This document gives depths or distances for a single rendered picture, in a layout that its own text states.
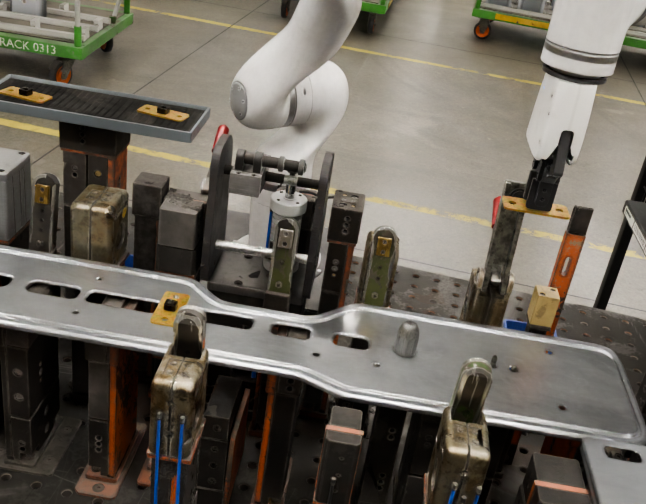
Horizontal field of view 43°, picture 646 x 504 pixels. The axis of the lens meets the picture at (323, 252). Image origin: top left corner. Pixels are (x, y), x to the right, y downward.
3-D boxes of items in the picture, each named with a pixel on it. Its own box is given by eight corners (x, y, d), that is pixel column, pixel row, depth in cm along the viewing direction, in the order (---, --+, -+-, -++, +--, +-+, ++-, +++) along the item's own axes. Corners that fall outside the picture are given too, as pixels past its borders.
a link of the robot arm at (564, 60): (540, 30, 98) (534, 54, 99) (551, 48, 90) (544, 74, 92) (610, 41, 98) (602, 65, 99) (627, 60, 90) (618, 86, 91)
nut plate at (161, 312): (175, 327, 113) (176, 320, 113) (148, 322, 113) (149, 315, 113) (190, 296, 121) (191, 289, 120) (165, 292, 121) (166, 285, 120)
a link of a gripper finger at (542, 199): (538, 156, 100) (524, 205, 103) (541, 166, 97) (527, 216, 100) (564, 160, 99) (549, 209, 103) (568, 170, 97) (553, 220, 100)
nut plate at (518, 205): (504, 209, 102) (506, 200, 102) (501, 197, 105) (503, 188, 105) (570, 220, 102) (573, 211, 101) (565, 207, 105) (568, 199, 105)
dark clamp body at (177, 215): (134, 406, 143) (140, 211, 125) (156, 362, 155) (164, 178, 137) (194, 416, 143) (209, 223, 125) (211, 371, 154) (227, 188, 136)
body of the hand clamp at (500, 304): (429, 457, 141) (474, 285, 125) (428, 431, 147) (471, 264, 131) (463, 463, 141) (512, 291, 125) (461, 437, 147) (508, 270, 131)
